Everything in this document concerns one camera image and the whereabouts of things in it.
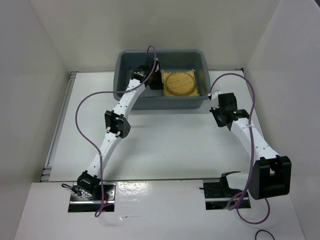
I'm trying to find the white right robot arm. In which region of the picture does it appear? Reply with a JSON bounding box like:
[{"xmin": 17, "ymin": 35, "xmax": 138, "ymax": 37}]
[{"xmin": 210, "ymin": 92, "xmax": 292, "ymax": 200}]

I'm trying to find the thin black cable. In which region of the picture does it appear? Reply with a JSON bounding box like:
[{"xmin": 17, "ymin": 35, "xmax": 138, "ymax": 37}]
[{"xmin": 254, "ymin": 229, "xmax": 276, "ymax": 240}]

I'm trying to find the grey plastic bin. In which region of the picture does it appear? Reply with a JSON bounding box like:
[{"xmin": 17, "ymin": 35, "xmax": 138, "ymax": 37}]
[{"xmin": 113, "ymin": 49, "xmax": 211, "ymax": 110}]

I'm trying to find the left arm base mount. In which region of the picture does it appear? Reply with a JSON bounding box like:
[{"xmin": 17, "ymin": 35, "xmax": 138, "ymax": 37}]
[{"xmin": 61, "ymin": 182, "xmax": 117, "ymax": 213}]

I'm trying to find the square woven bamboo tray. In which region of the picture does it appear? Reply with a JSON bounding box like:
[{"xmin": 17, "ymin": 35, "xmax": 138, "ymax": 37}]
[{"xmin": 159, "ymin": 68, "xmax": 201, "ymax": 98}]

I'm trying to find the round yellow bamboo plate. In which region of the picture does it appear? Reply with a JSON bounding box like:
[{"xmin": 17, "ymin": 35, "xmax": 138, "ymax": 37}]
[{"xmin": 164, "ymin": 71, "xmax": 196, "ymax": 96}]

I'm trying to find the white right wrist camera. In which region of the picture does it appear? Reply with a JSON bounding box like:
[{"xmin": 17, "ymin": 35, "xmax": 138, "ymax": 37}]
[{"xmin": 207, "ymin": 90, "xmax": 221, "ymax": 101}]

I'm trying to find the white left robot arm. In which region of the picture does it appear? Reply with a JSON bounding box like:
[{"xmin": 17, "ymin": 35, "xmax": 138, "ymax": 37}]
[{"xmin": 77, "ymin": 57, "xmax": 162, "ymax": 200}]

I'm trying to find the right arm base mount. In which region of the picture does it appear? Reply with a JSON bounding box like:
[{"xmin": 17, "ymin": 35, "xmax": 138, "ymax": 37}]
[{"xmin": 199, "ymin": 178, "xmax": 241, "ymax": 211}]

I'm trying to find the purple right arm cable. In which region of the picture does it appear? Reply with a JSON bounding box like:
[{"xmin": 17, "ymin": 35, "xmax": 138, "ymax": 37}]
[{"xmin": 209, "ymin": 72, "xmax": 271, "ymax": 225}]

